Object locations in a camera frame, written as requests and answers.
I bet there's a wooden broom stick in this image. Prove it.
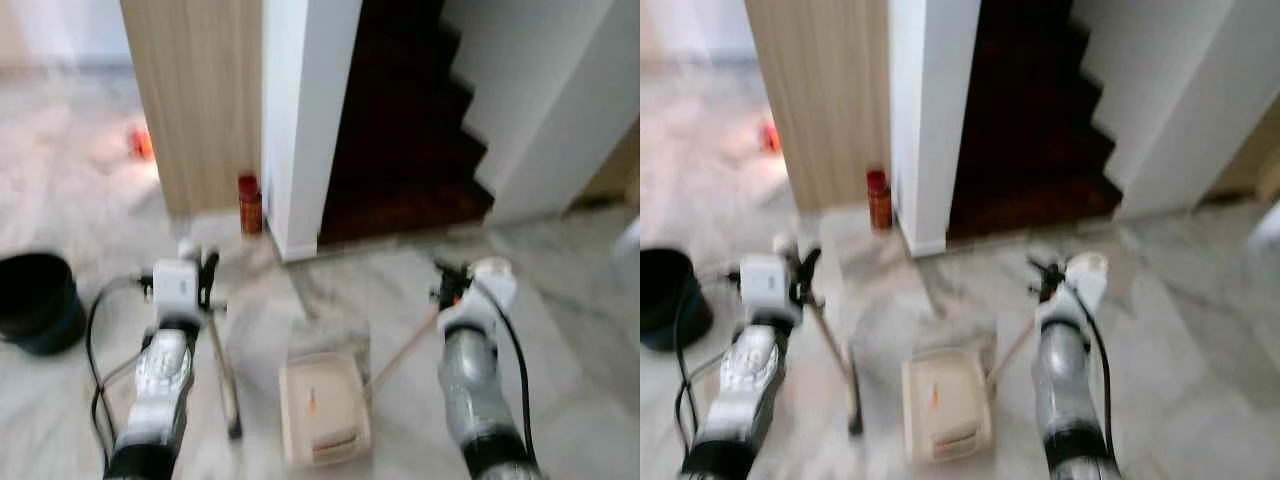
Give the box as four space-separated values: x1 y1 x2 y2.
808 298 865 437
205 300 244 441

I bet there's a cream long-handled dustpan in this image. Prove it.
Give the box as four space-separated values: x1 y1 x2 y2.
900 312 1041 466
278 302 446 469

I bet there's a red brown bottle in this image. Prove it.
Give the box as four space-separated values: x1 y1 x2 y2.
866 169 893 233
237 175 264 238

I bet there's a dark wooden staircase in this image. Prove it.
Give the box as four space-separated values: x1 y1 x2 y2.
945 0 1123 241
318 0 496 246

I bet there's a black round bucket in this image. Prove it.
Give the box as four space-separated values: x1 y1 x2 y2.
0 252 89 356
640 247 716 353

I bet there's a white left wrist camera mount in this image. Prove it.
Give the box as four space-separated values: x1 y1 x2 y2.
150 258 206 326
738 252 801 323

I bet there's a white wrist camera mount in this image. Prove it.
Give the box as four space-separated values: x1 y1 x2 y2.
738 252 801 323
440 257 519 336
150 258 206 326
1035 252 1111 326

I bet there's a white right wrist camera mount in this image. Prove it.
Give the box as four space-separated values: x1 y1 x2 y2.
1035 252 1111 326
440 257 519 336

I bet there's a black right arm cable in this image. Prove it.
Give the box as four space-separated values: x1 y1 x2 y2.
1065 285 1119 461
470 280 541 466

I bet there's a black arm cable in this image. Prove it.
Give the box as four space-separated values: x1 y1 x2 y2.
1065 285 1119 461
470 280 541 466
85 275 156 471
672 275 746 451

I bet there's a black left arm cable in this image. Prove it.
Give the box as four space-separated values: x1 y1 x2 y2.
85 275 156 471
672 275 746 451

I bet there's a light wood wall panel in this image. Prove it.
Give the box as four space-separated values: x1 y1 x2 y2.
745 0 893 214
120 0 264 217

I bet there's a beige wooden door frame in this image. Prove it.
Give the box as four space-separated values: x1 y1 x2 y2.
580 120 641 208
1205 125 1280 203

